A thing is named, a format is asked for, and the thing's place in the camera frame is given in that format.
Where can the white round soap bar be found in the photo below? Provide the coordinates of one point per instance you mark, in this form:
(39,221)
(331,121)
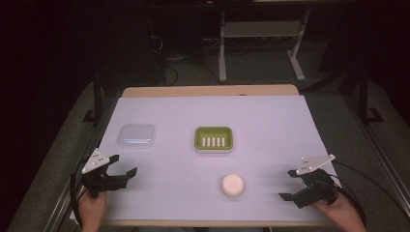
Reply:
(232,185)

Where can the person's right hand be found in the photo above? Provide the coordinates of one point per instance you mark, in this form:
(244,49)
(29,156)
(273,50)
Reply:
(341,214)

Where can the wooden table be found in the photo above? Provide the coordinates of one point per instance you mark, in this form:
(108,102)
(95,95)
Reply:
(209,90)

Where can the clear plastic lid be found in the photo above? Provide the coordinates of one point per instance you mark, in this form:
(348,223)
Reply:
(136,136)

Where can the person's left hand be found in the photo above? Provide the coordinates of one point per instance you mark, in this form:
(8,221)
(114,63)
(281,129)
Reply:
(92,209)

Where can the black metal stand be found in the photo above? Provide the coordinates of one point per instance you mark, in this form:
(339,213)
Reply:
(97,96)
(364,96)

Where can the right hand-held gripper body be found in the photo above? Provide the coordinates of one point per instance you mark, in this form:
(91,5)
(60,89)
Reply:
(317,185)

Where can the white metal desk frame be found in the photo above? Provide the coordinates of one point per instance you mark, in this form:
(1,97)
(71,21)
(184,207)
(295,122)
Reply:
(222,48)

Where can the green soap dish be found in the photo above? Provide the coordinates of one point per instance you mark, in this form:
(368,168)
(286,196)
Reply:
(213,139)

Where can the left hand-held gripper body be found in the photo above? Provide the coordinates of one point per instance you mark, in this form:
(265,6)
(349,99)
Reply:
(94,162)

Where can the aluminium rail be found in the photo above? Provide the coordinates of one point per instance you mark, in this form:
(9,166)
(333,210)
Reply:
(64,199)
(386,158)

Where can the white table mat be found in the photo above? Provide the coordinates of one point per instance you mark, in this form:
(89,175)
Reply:
(206,109)

